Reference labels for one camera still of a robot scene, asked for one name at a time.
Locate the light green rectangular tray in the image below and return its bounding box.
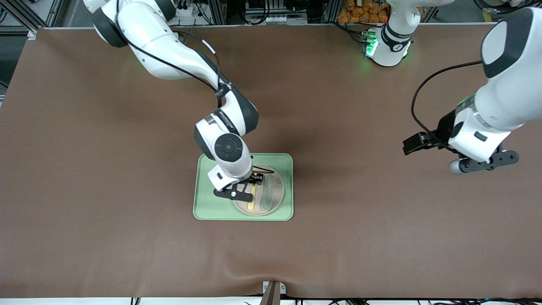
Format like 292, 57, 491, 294
193, 153, 294, 222

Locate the aluminium frame post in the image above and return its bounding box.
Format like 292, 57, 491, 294
207, 0, 227, 25

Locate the brown table cover mat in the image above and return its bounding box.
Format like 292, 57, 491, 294
0, 25, 542, 299

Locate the beige round plate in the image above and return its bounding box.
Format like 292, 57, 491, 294
232, 165, 284, 216

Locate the orange packaged items pile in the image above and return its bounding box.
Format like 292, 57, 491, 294
337, 0, 390, 24

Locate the white power strip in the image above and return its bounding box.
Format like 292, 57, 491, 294
171, 4, 199, 17

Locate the grey electronics box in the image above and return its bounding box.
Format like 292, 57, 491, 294
245, 0, 308, 25

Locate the aluminium frame profile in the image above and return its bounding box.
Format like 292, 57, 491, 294
0, 0, 64, 39

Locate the green plastic spoon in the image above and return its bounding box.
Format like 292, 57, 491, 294
261, 182, 274, 210

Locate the metal table edge bracket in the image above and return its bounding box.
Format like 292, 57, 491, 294
263, 280, 286, 305

